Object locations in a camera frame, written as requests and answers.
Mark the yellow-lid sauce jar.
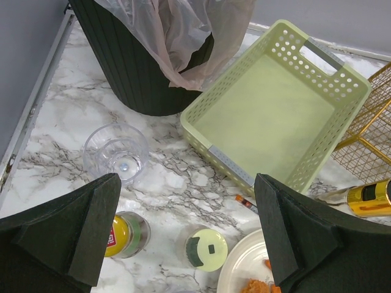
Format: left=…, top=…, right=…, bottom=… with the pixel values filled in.
left=104, top=211, right=151, bottom=259

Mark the green-lid seasoning shaker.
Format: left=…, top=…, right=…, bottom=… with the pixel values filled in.
left=175, top=225, right=228, bottom=272

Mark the orange chicken wing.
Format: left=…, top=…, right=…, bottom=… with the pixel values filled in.
left=263, top=259, right=272, bottom=292

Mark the orange fried nugget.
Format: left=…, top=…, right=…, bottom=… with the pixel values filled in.
left=240, top=279, right=272, bottom=293

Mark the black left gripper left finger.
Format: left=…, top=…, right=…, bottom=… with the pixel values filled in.
left=1, top=173, right=121, bottom=292

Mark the clear plastic cup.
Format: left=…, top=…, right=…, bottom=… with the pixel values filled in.
left=82, top=123, right=149, bottom=187

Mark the black ribbed trash bin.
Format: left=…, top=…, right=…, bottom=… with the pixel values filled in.
left=70, top=1, right=200, bottom=116

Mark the pale green plastic basket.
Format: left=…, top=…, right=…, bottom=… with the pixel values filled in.
left=180, top=20, right=371, bottom=194

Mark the gold wire rack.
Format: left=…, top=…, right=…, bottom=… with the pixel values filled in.
left=332, top=63, right=390, bottom=183

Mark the gold-cap pepper grinder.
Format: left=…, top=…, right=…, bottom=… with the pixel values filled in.
left=314, top=179, right=390, bottom=217

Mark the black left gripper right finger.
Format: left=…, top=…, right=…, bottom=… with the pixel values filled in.
left=254, top=173, right=390, bottom=292

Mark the cream round plate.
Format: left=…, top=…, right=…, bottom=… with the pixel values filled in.
left=216, top=229, right=274, bottom=293

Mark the red pen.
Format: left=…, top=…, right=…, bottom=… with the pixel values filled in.
left=235, top=195, right=258, bottom=214

